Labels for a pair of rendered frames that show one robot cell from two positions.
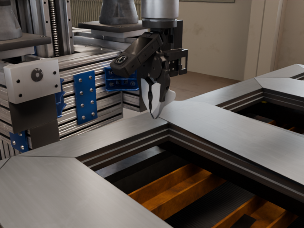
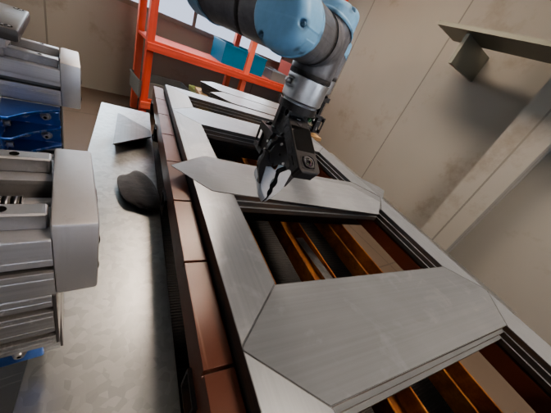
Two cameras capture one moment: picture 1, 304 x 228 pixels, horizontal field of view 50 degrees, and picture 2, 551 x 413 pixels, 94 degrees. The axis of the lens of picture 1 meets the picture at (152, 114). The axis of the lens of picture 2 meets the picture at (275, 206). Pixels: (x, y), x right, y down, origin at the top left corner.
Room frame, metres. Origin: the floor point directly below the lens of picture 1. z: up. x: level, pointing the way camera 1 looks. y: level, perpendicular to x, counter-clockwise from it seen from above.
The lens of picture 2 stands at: (0.61, 0.48, 1.17)
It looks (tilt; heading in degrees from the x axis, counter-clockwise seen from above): 29 degrees down; 275
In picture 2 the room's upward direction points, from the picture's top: 25 degrees clockwise
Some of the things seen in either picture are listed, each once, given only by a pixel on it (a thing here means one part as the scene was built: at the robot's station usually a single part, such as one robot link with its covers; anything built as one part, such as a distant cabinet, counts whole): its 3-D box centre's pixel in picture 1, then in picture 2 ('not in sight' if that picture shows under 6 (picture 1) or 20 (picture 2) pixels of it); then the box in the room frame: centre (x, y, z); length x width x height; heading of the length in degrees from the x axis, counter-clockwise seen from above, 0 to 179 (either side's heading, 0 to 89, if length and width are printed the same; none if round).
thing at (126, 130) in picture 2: not in sight; (133, 129); (1.34, -0.38, 0.70); 0.39 x 0.12 x 0.04; 132
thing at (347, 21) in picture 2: not in sight; (323, 43); (0.69, -0.01, 1.21); 0.09 x 0.08 x 0.11; 77
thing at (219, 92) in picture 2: not in sight; (262, 109); (1.11, -1.22, 0.82); 0.80 x 0.40 x 0.06; 42
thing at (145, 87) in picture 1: (155, 95); (260, 178); (0.71, -0.01, 0.94); 0.06 x 0.03 x 0.09; 132
